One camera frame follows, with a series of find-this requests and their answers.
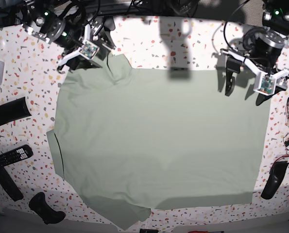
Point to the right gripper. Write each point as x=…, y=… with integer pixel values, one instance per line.
x=96, y=33

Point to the long black bar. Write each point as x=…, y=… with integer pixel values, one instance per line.
x=9, y=185

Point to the light green T-shirt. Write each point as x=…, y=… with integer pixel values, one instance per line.
x=133, y=140

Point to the black TV remote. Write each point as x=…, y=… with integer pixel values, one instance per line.
x=16, y=155

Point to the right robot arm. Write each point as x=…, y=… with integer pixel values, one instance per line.
x=42, y=22

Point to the black cylindrical speaker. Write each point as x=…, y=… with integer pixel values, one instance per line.
x=14, y=110

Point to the black curved handle right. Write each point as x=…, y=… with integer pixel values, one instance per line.
x=277, y=174

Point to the red handled screwdriver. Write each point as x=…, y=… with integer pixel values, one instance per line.
x=206, y=232

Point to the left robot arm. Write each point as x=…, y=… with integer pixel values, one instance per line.
x=262, y=47

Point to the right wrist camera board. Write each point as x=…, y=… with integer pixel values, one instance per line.
x=89, y=50

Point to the small black box bottom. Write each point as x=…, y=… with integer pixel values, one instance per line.
x=148, y=231

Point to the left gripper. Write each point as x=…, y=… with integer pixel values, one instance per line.
x=258, y=66

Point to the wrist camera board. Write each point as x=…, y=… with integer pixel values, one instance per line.
x=265, y=85
x=89, y=50

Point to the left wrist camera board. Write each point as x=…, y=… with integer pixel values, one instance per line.
x=265, y=85

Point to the black camera stand base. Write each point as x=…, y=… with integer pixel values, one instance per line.
x=108, y=23

